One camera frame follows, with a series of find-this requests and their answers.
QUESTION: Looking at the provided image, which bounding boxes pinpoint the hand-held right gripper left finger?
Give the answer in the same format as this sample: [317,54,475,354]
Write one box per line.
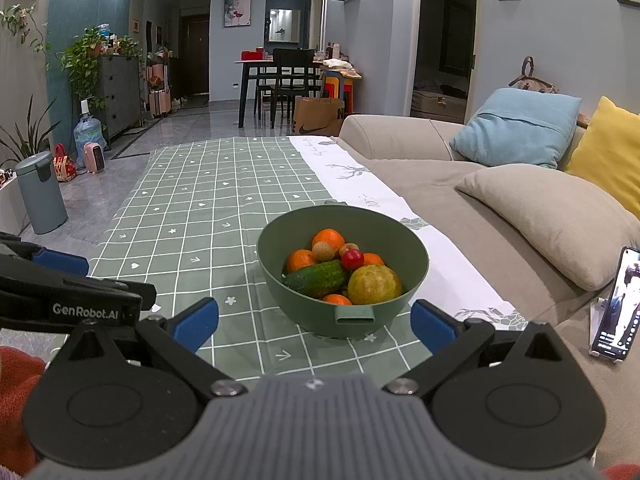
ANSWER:
[50,297,246,400]

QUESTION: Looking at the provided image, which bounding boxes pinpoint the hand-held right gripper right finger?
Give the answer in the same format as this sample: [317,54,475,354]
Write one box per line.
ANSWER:
[384,299,576,396]

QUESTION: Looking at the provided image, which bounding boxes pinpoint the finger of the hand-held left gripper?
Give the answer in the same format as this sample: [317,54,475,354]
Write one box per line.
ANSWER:
[0,256,157,311]
[0,232,90,277]

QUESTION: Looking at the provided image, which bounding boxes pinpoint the green plastic bowl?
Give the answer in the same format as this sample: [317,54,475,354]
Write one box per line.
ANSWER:
[256,204,430,339]

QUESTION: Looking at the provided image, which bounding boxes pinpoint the yellow green round fruit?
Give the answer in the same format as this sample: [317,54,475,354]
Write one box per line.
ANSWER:
[347,265,403,306]

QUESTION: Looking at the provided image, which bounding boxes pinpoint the grey trash bin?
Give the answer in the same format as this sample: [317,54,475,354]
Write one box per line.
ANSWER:
[15,150,68,235]

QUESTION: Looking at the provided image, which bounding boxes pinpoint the white planter box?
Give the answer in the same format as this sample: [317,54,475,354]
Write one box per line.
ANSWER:
[0,167,26,238]

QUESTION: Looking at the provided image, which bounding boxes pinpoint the red patterned bag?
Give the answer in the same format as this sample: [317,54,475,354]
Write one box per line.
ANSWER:
[53,143,77,182]

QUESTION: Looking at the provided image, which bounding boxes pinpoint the pink space heater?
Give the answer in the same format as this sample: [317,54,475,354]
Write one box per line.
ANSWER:
[83,142,107,175]

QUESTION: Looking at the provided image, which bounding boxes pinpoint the green checked tablecloth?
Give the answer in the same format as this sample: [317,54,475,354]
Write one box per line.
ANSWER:
[87,136,436,386]

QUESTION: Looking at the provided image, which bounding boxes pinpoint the green cucumber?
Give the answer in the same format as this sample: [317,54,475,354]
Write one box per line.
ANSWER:
[283,260,351,299]

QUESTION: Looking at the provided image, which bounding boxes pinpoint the long leaf potted plant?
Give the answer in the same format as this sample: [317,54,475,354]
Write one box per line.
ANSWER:
[0,95,63,168]

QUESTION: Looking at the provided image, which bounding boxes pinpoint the blue water jug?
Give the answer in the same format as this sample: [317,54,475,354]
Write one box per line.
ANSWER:
[74,100,107,163]

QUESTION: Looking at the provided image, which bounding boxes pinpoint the white deer print tablecloth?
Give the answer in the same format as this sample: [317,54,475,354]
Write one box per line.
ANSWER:
[290,135,528,333]

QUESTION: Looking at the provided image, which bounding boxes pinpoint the beige cushion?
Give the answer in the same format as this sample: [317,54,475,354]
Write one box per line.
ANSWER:
[455,164,640,292]

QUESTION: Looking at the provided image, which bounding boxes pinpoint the grey dresser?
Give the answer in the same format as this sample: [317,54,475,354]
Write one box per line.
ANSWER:
[97,54,143,146]

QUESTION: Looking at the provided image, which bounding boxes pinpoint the smartphone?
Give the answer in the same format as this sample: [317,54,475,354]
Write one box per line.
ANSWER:
[590,246,640,361]

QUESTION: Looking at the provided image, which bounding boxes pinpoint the pink suitcase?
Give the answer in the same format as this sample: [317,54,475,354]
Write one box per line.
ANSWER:
[149,62,172,118]

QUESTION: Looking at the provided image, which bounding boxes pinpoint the beige sofa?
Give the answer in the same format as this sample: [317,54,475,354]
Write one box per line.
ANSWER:
[339,112,640,471]

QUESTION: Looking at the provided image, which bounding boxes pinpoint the trailing green plant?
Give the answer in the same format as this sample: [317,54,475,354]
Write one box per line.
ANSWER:
[57,27,143,111]

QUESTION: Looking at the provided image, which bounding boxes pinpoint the light blue cushion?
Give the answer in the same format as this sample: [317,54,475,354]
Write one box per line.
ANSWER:
[449,87,583,170]

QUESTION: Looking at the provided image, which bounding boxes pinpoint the bed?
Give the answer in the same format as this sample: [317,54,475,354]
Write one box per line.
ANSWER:
[411,85,468,121]

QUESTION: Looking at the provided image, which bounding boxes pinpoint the brown paper bag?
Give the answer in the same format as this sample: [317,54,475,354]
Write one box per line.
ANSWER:
[292,96,346,137]

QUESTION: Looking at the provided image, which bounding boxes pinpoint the yellow cushion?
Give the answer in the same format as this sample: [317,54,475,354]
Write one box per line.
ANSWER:
[565,96,640,221]

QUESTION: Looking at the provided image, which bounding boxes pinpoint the dark entrance door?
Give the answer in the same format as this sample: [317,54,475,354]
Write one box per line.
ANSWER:
[180,14,211,97]

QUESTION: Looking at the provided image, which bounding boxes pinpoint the stacked colourful stools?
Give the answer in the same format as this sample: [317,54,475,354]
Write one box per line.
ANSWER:
[320,70,353,113]

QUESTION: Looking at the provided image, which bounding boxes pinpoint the brown handbag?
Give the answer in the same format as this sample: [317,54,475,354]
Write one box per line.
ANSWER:
[508,56,560,95]

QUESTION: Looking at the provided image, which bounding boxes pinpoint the black dining table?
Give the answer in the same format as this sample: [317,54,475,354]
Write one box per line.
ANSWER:
[235,57,363,128]

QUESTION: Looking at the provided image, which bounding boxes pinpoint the wall climbing vine plant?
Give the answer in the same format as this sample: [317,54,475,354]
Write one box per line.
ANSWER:
[0,4,51,71]

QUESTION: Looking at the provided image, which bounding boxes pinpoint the wall mirror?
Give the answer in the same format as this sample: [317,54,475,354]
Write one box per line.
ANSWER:
[269,8,302,43]

